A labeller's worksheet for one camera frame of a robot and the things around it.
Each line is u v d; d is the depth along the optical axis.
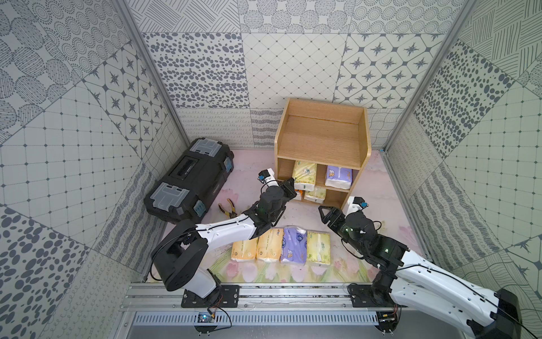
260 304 0.73
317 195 0.95
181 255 0.43
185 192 0.82
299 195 0.95
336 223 0.66
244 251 0.81
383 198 1.03
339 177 0.80
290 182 0.81
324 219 0.68
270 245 0.82
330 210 0.67
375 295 0.66
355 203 0.69
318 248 0.81
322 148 0.79
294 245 0.82
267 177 0.73
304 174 0.82
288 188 0.72
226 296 0.73
